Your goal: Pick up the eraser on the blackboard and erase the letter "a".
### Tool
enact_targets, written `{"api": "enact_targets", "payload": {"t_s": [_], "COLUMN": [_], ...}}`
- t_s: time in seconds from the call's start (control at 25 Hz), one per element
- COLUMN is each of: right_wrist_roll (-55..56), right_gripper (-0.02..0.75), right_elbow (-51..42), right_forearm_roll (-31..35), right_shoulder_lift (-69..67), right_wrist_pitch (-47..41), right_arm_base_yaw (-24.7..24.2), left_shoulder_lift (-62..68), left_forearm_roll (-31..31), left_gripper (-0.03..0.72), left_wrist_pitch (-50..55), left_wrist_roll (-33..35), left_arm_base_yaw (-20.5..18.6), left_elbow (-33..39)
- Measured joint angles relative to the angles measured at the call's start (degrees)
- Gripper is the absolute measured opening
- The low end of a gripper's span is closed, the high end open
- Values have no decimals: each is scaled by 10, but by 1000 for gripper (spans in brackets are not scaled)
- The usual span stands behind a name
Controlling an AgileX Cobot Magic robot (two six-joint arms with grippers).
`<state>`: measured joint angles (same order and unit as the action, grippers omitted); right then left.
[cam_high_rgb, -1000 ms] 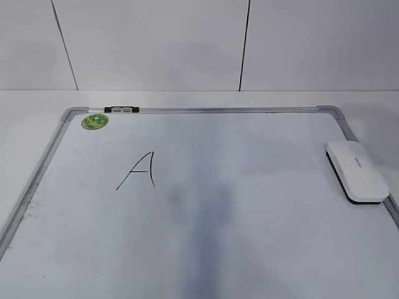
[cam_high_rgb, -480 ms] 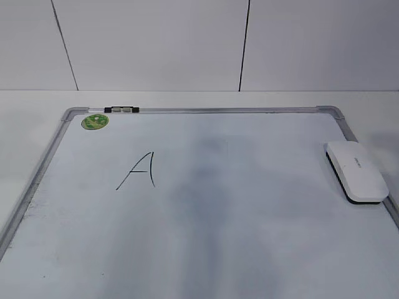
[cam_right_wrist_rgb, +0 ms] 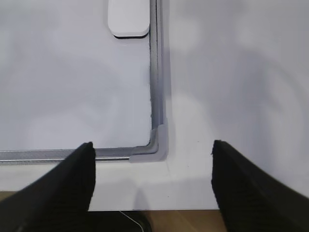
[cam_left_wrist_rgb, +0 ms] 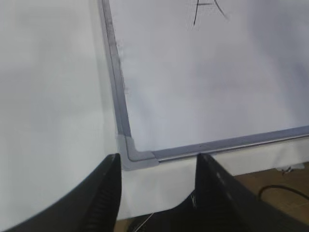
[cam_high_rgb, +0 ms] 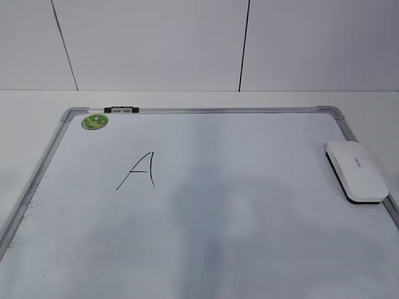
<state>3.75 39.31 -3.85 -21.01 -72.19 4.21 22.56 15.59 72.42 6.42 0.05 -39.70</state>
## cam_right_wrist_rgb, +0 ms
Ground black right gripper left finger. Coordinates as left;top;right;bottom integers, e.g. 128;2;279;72
0;142;96;232

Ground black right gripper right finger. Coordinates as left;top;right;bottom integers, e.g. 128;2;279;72
211;140;309;232

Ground white board eraser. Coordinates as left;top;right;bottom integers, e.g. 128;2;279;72
108;0;150;38

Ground thin white cable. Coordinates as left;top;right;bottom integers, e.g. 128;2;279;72
118;210;145;232

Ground white board with grey frame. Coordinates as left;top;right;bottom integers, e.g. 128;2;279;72
0;0;167;163

